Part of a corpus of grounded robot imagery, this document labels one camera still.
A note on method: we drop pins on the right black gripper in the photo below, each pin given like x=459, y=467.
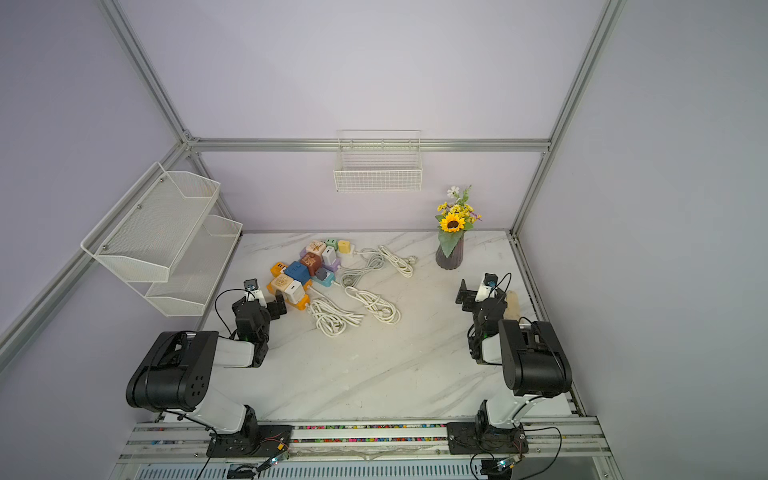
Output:
x=469, y=296

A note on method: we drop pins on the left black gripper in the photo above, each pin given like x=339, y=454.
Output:
x=272, y=307

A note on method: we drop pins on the orange power strip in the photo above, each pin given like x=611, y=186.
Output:
x=303, y=305
x=277, y=269

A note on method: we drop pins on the blue cube adapter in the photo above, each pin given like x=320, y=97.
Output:
x=298, y=271

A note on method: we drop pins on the beige cube adapter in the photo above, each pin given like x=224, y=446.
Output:
x=280, y=283

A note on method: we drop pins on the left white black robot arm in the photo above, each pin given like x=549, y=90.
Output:
x=175, y=376

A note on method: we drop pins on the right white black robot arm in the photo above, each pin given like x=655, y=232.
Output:
x=534, y=365

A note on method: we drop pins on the dark purple ribbed vase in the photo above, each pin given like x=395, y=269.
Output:
x=449, y=254

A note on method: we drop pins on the beige work glove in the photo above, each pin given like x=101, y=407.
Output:
x=512, y=310

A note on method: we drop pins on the teal power strip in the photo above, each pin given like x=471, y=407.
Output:
x=324, y=277

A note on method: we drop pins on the brown cube adapter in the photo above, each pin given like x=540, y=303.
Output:
x=312, y=262

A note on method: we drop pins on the purple power strip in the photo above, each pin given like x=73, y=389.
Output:
x=330, y=258

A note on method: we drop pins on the pink white cube adapter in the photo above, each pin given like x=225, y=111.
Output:
x=316, y=247

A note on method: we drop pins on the sunflower bouquet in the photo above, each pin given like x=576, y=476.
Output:
x=457, y=214

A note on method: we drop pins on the lower white mesh shelf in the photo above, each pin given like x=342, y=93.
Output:
x=192, y=283

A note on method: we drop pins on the white mesh shelf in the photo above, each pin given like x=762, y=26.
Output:
x=192, y=283
x=143, y=238

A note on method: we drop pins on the upper white mesh shelf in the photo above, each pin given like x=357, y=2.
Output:
x=143, y=238

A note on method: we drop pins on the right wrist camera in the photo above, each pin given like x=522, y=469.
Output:
x=487, y=288

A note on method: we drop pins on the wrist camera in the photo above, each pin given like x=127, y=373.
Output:
x=253, y=289
x=487, y=288

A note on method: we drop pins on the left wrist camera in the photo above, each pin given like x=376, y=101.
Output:
x=253, y=289

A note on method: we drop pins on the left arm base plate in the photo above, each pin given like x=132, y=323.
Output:
x=265, y=441

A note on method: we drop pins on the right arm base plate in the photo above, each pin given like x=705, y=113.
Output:
x=467, y=438

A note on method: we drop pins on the white wire wall basket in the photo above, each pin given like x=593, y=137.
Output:
x=376, y=161

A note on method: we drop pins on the aluminium front rail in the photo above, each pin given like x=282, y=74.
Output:
x=185, y=442

